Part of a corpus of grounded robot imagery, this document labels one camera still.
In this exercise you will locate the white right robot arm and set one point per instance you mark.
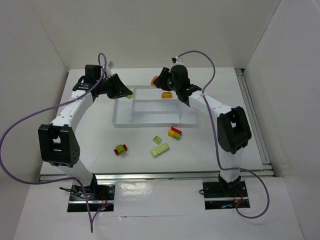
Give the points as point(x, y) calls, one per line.
point(230, 126)

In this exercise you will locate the red green lego cluster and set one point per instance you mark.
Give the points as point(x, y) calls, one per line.
point(120, 149)

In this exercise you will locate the orange yellow lego piece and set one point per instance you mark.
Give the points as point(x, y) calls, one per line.
point(152, 83)

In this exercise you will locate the long light green lego brick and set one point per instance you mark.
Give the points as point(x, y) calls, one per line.
point(160, 149)

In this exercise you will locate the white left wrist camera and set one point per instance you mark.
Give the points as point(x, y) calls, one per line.
point(108, 68)

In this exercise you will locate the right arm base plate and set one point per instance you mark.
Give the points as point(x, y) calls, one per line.
point(216, 199)

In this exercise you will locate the red yellow green lego stack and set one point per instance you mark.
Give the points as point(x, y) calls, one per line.
point(174, 133)

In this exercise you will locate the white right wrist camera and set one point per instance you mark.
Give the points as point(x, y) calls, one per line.
point(176, 61)

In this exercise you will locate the aluminium rail right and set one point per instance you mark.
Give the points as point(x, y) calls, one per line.
point(261, 146)

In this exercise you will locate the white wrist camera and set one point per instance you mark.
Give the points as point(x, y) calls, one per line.
point(176, 61)
point(108, 68)

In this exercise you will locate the white divided sorting tray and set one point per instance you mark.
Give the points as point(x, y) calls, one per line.
point(147, 108)

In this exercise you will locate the small light green lego brick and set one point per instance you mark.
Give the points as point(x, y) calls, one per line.
point(157, 140)

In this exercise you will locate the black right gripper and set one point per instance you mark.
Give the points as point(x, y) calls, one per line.
point(164, 78)

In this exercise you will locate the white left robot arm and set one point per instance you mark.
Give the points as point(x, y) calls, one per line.
point(57, 140)

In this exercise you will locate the orange printed lego brick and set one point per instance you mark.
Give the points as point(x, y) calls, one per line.
point(166, 95)

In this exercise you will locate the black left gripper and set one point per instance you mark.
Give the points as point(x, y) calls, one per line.
point(111, 85)

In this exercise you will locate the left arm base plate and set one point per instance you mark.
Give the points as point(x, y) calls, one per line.
point(103, 199)

